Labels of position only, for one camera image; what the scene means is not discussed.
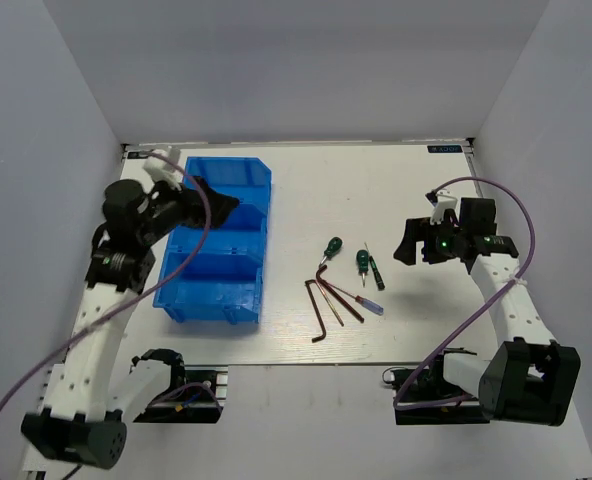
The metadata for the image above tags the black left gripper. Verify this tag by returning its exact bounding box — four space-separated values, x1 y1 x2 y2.
138 170 239 245

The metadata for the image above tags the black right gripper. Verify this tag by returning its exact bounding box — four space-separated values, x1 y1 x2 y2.
394 214 467 265

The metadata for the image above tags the green stubby screwdriver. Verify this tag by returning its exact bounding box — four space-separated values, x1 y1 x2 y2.
356 249 369 286
319 236 343 266

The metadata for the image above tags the black green precision screwdriver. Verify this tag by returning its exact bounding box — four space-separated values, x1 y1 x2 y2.
364 243 385 291

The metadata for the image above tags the blue red handled screwdriver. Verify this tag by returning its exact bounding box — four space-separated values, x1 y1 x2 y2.
330 284 384 316

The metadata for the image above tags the thick brown hex key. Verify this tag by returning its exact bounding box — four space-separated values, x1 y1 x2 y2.
315 265 365 324

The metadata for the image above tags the thin brown hex key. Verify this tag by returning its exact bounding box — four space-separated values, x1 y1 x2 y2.
317 281 345 327

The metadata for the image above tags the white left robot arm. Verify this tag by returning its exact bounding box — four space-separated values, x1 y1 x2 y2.
21 177 240 470

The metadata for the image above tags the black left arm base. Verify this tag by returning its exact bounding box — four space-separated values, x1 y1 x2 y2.
134 366 228 424

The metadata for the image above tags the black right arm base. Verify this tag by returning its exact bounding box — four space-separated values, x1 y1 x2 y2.
394 363 489 426

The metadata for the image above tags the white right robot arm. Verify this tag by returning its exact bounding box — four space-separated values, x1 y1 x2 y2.
394 190 581 427

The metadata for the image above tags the blue far storage bin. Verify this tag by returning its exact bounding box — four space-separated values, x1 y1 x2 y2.
185 156 272 239

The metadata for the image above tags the blue storage bin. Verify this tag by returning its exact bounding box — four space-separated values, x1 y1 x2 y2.
185 156 272 239
153 230 266 324

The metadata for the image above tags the blue near storage bin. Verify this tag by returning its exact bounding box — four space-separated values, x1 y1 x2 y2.
153 230 266 324

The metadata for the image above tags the dark left corner label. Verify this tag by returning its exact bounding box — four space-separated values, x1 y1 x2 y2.
126 151 149 159

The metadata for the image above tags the dark corner label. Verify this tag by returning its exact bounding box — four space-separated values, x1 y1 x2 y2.
427 144 463 154
126 151 149 159

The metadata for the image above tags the dark right corner label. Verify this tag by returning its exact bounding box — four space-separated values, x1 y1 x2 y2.
427 144 463 154

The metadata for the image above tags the long brown hex key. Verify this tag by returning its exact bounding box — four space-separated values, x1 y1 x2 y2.
304 279 327 343

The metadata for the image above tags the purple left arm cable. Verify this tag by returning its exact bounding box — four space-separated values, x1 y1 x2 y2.
0 152 212 480

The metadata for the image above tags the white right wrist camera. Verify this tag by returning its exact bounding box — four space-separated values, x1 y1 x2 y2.
426 189 458 225

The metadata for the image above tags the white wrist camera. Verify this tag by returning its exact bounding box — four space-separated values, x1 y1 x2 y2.
426 189 458 225
143 146 181 190

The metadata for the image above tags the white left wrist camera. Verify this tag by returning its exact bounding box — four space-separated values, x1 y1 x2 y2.
143 146 181 190

